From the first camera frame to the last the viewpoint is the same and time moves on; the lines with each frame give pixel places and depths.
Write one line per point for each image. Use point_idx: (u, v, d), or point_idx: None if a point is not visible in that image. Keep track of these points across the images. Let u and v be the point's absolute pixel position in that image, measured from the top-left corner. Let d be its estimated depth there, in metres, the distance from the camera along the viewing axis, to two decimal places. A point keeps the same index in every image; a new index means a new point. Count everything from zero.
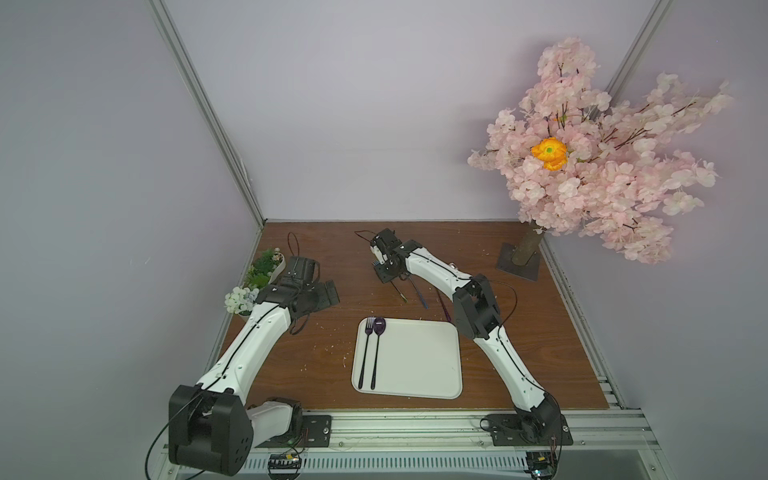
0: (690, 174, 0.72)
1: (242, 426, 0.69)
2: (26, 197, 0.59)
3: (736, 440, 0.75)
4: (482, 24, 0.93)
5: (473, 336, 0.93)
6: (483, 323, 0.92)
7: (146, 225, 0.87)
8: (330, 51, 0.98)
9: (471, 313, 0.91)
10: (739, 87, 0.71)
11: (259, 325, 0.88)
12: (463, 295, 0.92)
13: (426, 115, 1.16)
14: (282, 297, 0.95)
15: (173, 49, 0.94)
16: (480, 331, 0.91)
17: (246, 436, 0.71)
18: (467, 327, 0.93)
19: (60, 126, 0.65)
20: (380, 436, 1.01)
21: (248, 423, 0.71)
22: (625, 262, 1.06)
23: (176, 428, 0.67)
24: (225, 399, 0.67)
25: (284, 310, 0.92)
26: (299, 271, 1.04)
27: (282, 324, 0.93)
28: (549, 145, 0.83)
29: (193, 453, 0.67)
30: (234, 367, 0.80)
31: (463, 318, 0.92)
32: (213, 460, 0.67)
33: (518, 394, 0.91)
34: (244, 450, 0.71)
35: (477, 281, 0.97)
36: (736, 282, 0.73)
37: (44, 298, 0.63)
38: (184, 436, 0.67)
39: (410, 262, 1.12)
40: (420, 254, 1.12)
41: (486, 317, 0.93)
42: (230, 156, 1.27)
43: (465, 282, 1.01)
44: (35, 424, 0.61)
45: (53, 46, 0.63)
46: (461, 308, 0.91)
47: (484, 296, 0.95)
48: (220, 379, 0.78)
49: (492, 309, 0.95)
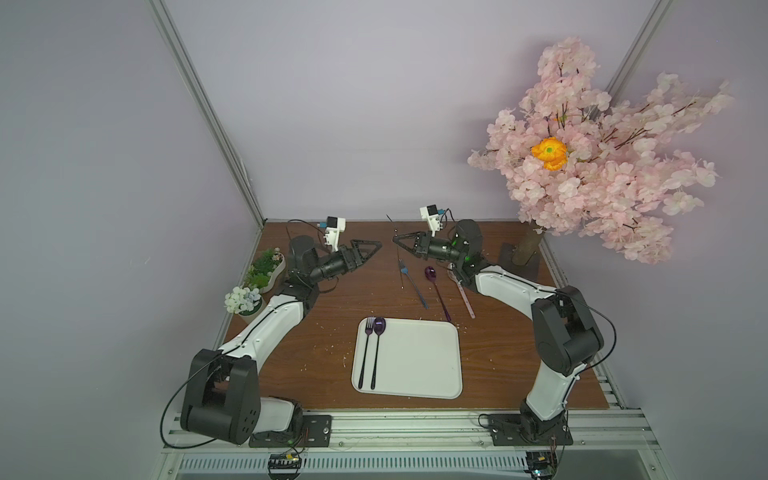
0: (690, 174, 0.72)
1: (253, 395, 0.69)
2: (27, 197, 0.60)
3: (735, 440, 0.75)
4: (482, 25, 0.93)
5: (562, 368, 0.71)
6: (577, 351, 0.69)
7: (146, 226, 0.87)
8: (329, 51, 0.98)
9: (559, 335, 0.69)
10: (740, 87, 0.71)
11: (275, 309, 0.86)
12: (547, 306, 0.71)
13: (426, 115, 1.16)
14: (297, 290, 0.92)
15: (173, 48, 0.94)
16: (572, 361, 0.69)
17: (254, 408, 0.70)
18: (553, 354, 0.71)
19: (60, 127, 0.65)
20: (380, 436, 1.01)
21: (258, 394, 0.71)
22: (625, 262, 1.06)
23: (194, 389, 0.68)
24: (242, 362, 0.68)
25: (299, 303, 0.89)
26: (297, 263, 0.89)
27: (295, 314, 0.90)
28: (548, 145, 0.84)
29: (203, 417, 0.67)
30: (252, 340, 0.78)
31: (548, 340, 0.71)
32: (221, 428, 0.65)
33: (546, 403, 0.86)
34: (250, 422, 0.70)
35: (568, 293, 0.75)
36: (736, 282, 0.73)
37: (44, 298, 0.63)
38: (200, 397, 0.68)
39: (482, 277, 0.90)
40: (494, 270, 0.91)
41: (582, 345, 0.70)
42: (230, 156, 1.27)
43: (551, 292, 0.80)
44: (36, 423, 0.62)
45: (53, 47, 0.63)
46: (546, 324, 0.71)
47: (579, 317, 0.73)
48: (239, 347, 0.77)
49: (590, 338, 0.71)
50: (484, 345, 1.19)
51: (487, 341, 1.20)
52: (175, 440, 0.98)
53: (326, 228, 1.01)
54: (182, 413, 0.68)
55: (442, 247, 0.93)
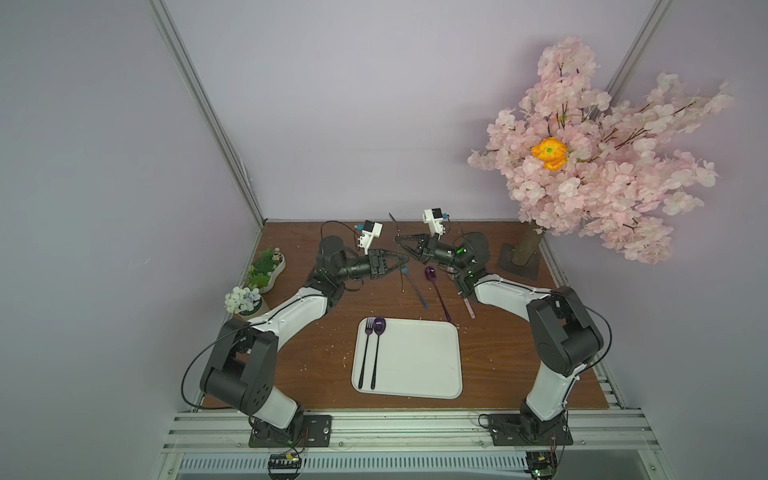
0: (690, 174, 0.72)
1: (269, 371, 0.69)
2: (25, 198, 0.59)
3: (735, 440, 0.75)
4: (482, 25, 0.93)
5: (563, 367, 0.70)
6: (577, 350, 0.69)
7: (146, 227, 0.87)
8: (329, 51, 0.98)
9: (557, 334, 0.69)
10: (739, 87, 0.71)
11: (301, 298, 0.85)
12: (543, 306, 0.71)
13: (426, 116, 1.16)
14: (323, 287, 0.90)
15: (173, 48, 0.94)
16: (572, 361, 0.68)
17: (266, 385, 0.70)
18: (553, 353, 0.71)
19: (59, 127, 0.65)
20: (380, 436, 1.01)
21: (273, 372, 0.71)
22: (625, 262, 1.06)
23: (218, 351, 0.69)
24: (265, 337, 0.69)
25: (325, 298, 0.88)
26: (325, 263, 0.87)
27: (318, 307, 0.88)
28: (548, 145, 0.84)
29: (220, 383, 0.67)
30: (276, 320, 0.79)
31: (547, 339, 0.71)
32: (236, 397, 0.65)
33: (545, 403, 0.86)
34: (261, 399, 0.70)
35: (561, 293, 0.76)
36: (736, 282, 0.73)
37: (44, 299, 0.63)
38: (222, 362, 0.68)
39: (481, 287, 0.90)
40: (493, 277, 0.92)
41: (581, 344, 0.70)
42: (230, 156, 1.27)
43: (545, 295, 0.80)
44: (36, 423, 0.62)
45: (52, 47, 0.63)
46: (543, 324, 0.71)
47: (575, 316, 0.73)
48: (266, 322, 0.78)
49: (588, 336, 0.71)
50: (484, 345, 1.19)
51: (487, 341, 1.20)
52: (175, 440, 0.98)
53: (361, 231, 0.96)
54: (202, 373, 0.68)
55: (447, 252, 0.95)
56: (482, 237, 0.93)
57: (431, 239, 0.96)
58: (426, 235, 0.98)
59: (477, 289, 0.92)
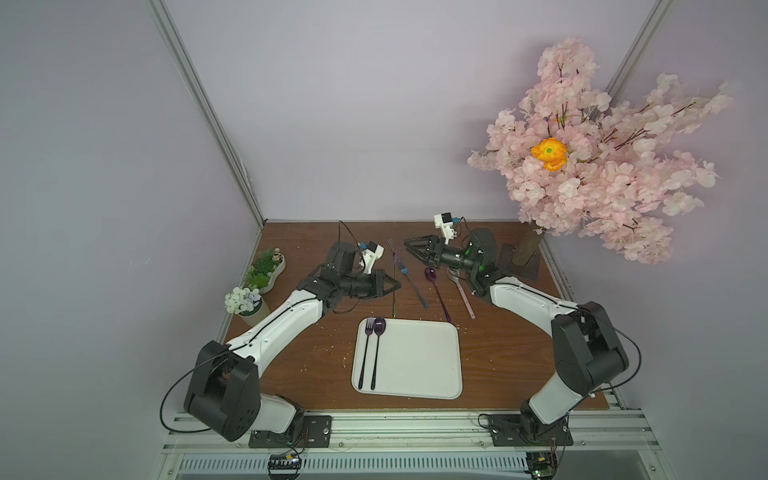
0: (690, 174, 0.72)
1: (252, 397, 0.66)
2: (27, 197, 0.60)
3: (735, 440, 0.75)
4: (482, 26, 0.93)
5: (585, 388, 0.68)
6: (599, 370, 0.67)
7: (146, 227, 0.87)
8: (328, 51, 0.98)
9: (583, 354, 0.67)
10: (739, 87, 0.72)
11: (291, 307, 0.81)
12: (569, 325, 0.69)
13: (426, 116, 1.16)
14: (320, 289, 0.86)
15: (173, 48, 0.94)
16: (593, 381, 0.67)
17: (252, 408, 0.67)
18: (573, 371, 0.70)
19: (59, 128, 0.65)
20: (380, 436, 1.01)
21: (258, 394, 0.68)
22: (625, 262, 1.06)
23: (197, 377, 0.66)
24: (243, 364, 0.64)
25: (319, 302, 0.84)
26: (336, 261, 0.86)
27: (312, 313, 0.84)
28: (548, 145, 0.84)
29: (204, 408, 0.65)
30: (260, 340, 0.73)
31: (568, 358, 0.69)
32: (219, 424, 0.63)
33: (550, 410, 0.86)
34: (248, 419, 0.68)
35: (590, 312, 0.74)
36: (736, 282, 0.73)
37: (45, 298, 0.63)
38: (201, 388, 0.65)
39: (498, 289, 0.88)
40: (512, 281, 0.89)
41: (605, 365, 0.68)
42: (231, 156, 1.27)
43: (571, 309, 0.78)
44: (36, 423, 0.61)
45: (53, 47, 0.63)
46: (567, 341, 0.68)
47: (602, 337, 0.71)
48: (245, 346, 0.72)
49: (613, 356, 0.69)
50: (485, 345, 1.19)
51: (487, 341, 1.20)
52: (175, 440, 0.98)
53: (364, 249, 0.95)
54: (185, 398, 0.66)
55: (455, 256, 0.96)
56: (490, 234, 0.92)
57: (439, 244, 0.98)
58: (435, 239, 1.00)
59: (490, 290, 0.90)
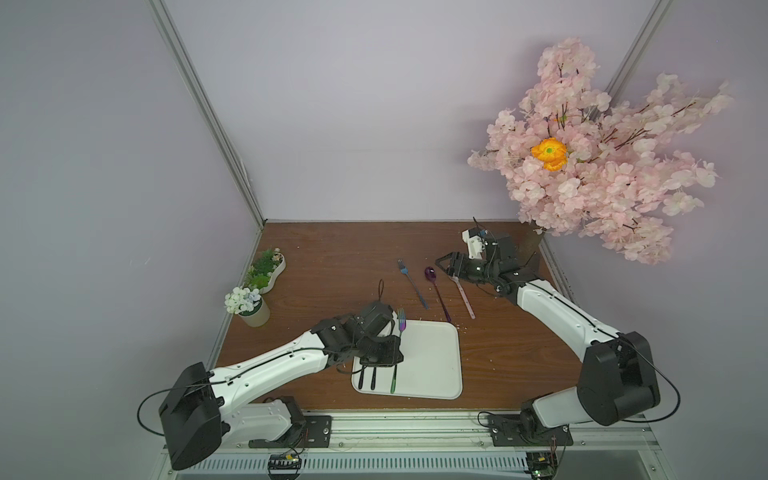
0: (690, 174, 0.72)
1: (208, 438, 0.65)
2: (27, 196, 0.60)
3: (735, 440, 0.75)
4: (482, 25, 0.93)
5: (610, 416, 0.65)
6: (627, 403, 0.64)
7: (147, 227, 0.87)
8: (329, 51, 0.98)
9: (615, 384, 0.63)
10: (739, 87, 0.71)
11: (291, 354, 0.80)
12: (607, 355, 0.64)
13: (426, 116, 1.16)
14: (332, 342, 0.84)
15: (172, 48, 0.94)
16: (619, 413, 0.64)
17: (207, 447, 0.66)
18: (598, 399, 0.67)
19: (58, 127, 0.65)
20: (380, 436, 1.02)
21: (219, 436, 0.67)
22: (625, 263, 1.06)
23: (174, 394, 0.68)
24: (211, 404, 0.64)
25: (322, 356, 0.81)
26: (366, 319, 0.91)
27: (311, 367, 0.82)
28: (548, 145, 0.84)
29: (168, 425, 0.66)
30: (241, 382, 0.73)
31: (598, 386, 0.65)
32: (171, 447, 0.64)
33: (557, 416, 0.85)
34: (200, 456, 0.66)
35: (630, 340, 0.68)
36: (736, 281, 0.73)
37: (45, 297, 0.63)
38: (175, 403, 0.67)
39: (527, 294, 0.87)
40: (547, 290, 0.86)
41: (634, 400, 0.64)
42: (230, 156, 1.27)
43: (609, 338, 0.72)
44: (36, 423, 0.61)
45: (53, 46, 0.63)
46: (601, 369, 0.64)
47: (638, 369, 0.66)
48: (224, 383, 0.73)
49: (644, 391, 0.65)
50: (484, 345, 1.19)
51: (487, 341, 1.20)
52: None
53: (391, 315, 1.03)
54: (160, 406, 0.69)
55: (476, 270, 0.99)
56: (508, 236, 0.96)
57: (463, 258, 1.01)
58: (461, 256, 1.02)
59: (518, 294, 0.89)
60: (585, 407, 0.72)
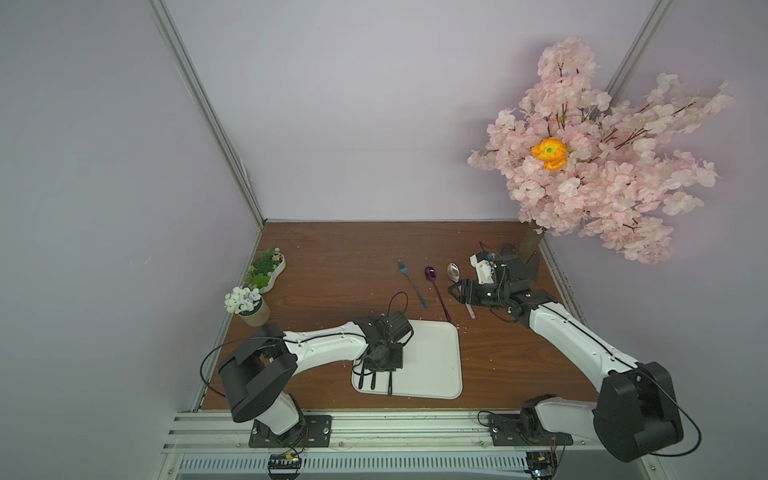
0: (690, 174, 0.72)
1: (274, 392, 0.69)
2: (27, 196, 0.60)
3: (737, 440, 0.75)
4: (482, 25, 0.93)
5: (630, 454, 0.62)
6: (648, 439, 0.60)
7: (145, 226, 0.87)
8: (327, 52, 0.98)
9: (633, 416, 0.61)
10: (739, 87, 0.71)
11: (342, 334, 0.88)
12: (625, 386, 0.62)
13: (426, 115, 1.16)
14: (372, 330, 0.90)
15: (173, 48, 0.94)
16: (640, 450, 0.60)
17: (265, 404, 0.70)
18: (618, 432, 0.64)
19: (59, 128, 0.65)
20: (380, 436, 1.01)
21: (278, 396, 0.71)
22: (625, 263, 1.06)
23: (246, 346, 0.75)
24: (287, 359, 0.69)
25: (365, 345, 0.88)
26: (392, 322, 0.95)
27: (355, 351, 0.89)
28: (548, 145, 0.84)
29: (232, 375, 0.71)
30: (308, 346, 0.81)
31: (615, 419, 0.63)
32: (235, 397, 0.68)
33: (558, 420, 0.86)
34: (257, 412, 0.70)
35: (650, 372, 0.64)
36: (736, 282, 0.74)
37: (44, 295, 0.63)
38: (245, 356, 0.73)
39: (538, 317, 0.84)
40: (558, 312, 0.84)
41: (655, 433, 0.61)
42: (230, 156, 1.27)
43: (628, 367, 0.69)
44: (36, 423, 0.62)
45: (53, 48, 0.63)
46: (619, 401, 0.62)
47: (659, 402, 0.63)
48: (295, 345, 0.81)
49: (667, 425, 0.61)
50: (484, 345, 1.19)
51: (487, 341, 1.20)
52: (175, 440, 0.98)
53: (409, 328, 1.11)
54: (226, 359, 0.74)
55: (487, 295, 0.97)
56: (517, 258, 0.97)
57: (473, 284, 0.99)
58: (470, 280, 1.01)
59: (529, 318, 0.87)
60: (603, 440, 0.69)
